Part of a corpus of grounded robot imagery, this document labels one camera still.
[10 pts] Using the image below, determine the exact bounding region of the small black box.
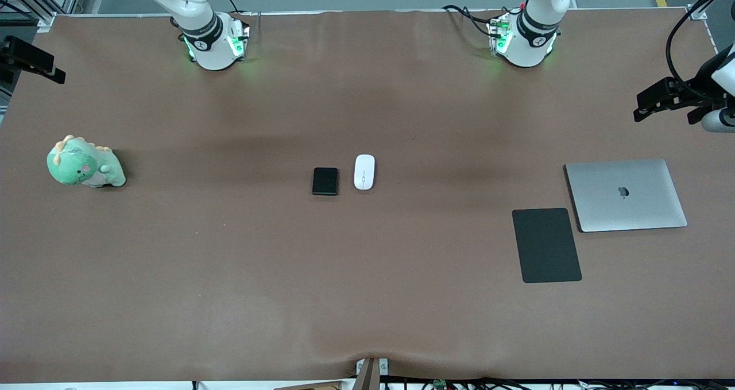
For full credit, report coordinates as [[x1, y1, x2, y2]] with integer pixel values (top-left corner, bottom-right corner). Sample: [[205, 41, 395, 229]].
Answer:
[[312, 167, 339, 196]]

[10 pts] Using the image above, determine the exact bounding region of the white computer mouse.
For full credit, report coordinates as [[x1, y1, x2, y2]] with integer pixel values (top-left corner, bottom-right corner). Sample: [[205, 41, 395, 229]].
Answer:
[[354, 154, 376, 191]]

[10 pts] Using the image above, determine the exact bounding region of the black mouse pad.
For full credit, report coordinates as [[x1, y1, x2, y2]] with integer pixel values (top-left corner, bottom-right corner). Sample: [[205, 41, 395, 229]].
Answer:
[[512, 207, 583, 284]]

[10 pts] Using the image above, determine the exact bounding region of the silver laptop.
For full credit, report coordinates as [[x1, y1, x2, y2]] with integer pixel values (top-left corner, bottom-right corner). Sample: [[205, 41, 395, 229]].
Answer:
[[564, 159, 688, 233]]

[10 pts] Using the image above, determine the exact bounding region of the green dinosaur plush toy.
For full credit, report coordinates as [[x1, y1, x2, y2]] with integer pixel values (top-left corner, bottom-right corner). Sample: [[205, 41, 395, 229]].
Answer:
[[47, 135, 127, 188]]

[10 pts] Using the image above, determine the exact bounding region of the brown table cloth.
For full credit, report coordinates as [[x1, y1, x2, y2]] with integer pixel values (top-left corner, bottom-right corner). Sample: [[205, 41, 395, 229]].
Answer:
[[0, 8, 735, 383]]

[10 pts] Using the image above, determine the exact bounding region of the white table edge clamp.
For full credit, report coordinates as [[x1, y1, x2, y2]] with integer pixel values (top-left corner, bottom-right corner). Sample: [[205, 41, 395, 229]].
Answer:
[[355, 358, 389, 377]]

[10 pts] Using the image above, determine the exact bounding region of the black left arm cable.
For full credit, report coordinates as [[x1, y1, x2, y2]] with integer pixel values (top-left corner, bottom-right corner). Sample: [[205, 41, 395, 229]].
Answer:
[[665, 0, 735, 101]]

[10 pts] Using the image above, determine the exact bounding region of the black base cable bundle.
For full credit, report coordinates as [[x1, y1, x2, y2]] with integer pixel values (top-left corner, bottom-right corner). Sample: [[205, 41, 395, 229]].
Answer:
[[442, 5, 507, 38]]

